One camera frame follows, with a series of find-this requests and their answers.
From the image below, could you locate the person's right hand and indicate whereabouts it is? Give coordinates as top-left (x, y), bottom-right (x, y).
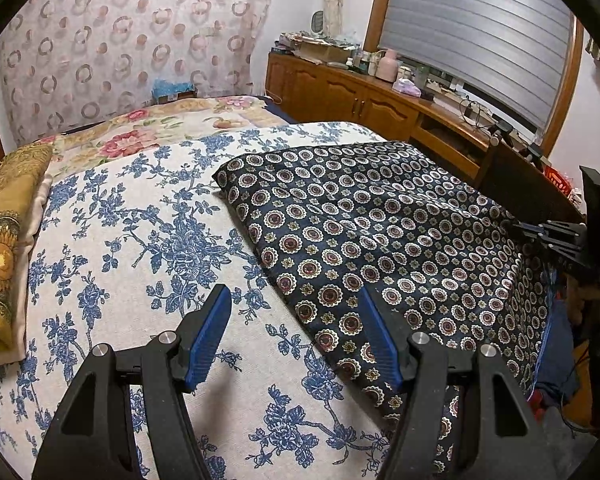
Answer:
top-left (567, 276), bottom-right (600, 330)

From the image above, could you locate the blue cloth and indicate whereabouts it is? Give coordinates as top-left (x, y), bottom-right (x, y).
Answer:
top-left (529, 305), bottom-right (582, 402)

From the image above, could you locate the blue tissue box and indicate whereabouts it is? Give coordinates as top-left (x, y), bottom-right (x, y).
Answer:
top-left (151, 77), bottom-right (199, 106)

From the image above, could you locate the pink bottle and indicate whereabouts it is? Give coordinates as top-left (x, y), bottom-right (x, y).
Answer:
top-left (376, 49), bottom-right (399, 83)

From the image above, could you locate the long wooden cabinet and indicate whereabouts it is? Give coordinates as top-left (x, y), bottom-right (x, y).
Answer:
top-left (265, 50), bottom-right (501, 192)

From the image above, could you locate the wooden window frame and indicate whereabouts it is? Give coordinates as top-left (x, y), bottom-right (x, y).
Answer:
top-left (362, 0), bottom-right (586, 147)

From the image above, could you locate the navy patterned satin top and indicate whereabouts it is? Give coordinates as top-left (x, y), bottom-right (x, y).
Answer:
top-left (212, 141), bottom-right (552, 476)

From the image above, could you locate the grey window blind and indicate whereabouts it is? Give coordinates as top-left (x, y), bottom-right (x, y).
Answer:
top-left (377, 0), bottom-right (573, 131)

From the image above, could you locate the red basket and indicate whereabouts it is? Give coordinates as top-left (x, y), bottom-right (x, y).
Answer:
top-left (545, 167), bottom-right (572, 194)

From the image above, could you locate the purple tissue pack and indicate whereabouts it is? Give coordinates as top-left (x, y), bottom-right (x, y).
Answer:
top-left (392, 78), bottom-right (424, 98)

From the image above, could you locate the sheer curtain with circles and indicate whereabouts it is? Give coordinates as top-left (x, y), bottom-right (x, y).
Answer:
top-left (0, 0), bottom-right (273, 146)

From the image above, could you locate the group of small bottles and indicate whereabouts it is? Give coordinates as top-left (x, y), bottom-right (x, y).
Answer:
top-left (347, 50), bottom-right (381, 77)

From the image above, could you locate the dark wooden bed board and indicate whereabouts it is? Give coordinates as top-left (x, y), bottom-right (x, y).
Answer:
top-left (480, 137), bottom-right (586, 228)

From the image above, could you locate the folded mustard paisley cloth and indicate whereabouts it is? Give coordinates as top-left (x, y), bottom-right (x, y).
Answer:
top-left (0, 141), bottom-right (55, 367)

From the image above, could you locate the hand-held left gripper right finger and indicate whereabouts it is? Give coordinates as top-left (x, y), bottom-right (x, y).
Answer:
top-left (358, 287), bottom-right (551, 480)

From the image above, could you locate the pink floral blanket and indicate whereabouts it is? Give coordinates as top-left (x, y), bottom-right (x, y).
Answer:
top-left (45, 95), bottom-right (301, 172)

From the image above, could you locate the blue floral bed sheet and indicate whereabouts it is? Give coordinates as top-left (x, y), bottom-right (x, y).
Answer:
top-left (0, 121), bottom-right (397, 480)

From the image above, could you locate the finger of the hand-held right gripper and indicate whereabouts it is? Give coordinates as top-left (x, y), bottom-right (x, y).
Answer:
top-left (522, 239), bottom-right (589, 267)
top-left (509, 220), bottom-right (587, 242)

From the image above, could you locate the cardboard box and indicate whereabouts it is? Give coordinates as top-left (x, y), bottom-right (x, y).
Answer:
top-left (295, 40), bottom-right (349, 64)

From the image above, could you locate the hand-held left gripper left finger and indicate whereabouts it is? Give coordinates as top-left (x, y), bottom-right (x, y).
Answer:
top-left (32, 284), bottom-right (232, 480)

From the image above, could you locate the wire frame stand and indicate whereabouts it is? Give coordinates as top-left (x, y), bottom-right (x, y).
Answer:
top-left (459, 96), bottom-right (487, 127)

